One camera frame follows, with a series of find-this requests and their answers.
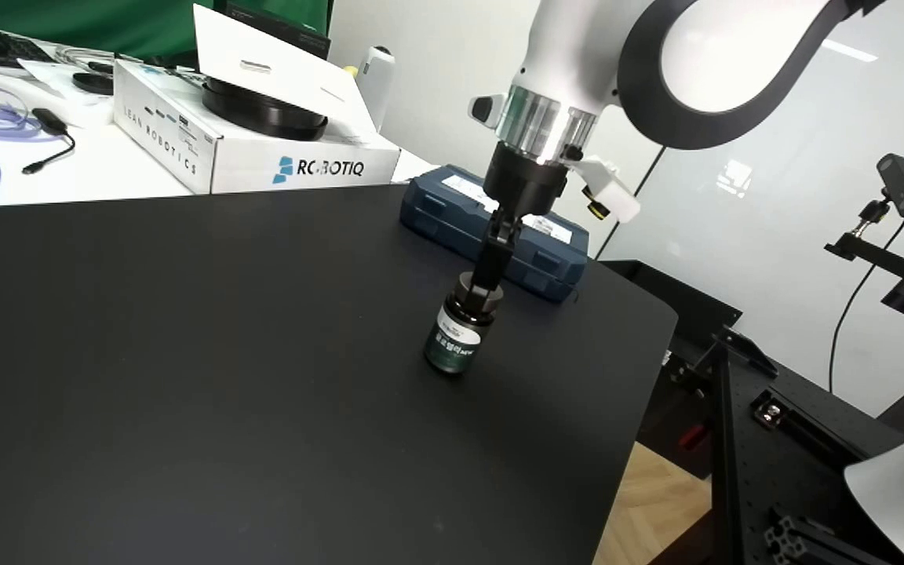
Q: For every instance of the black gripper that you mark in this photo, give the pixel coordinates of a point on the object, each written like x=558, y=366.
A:
x=526, y=179

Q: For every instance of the small dark bottle white cap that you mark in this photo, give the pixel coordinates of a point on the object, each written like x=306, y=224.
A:
x=459, y=333

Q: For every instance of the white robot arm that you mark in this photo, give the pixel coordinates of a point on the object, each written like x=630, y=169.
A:
x=567, y=52

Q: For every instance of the dark blue plastic case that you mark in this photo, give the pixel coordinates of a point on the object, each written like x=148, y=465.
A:
x=536, y=253

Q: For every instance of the white Robotiq cardboard box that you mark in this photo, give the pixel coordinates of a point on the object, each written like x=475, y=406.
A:
x=252, y=159

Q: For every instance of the black round disc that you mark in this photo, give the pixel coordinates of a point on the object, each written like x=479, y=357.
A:
x=266, y=113

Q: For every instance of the black computer mouse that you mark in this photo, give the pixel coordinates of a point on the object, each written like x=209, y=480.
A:
x=91, y=84

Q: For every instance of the green cloth backdrop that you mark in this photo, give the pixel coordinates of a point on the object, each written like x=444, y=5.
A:
x=87, y=19

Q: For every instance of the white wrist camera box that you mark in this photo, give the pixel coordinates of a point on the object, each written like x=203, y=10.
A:
x=608, y=189

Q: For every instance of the black metal frame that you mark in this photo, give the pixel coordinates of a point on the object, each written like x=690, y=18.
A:
x=787, y=440

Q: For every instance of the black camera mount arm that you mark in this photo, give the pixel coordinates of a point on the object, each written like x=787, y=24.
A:
x=891, y=262

